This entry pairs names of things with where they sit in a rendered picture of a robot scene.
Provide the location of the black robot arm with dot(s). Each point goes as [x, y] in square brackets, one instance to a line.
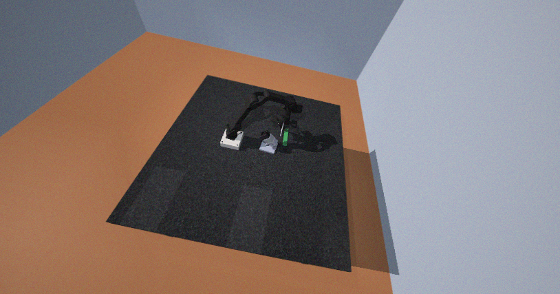
[252, 102]

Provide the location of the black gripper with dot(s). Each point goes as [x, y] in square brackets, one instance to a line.
[284, 119]

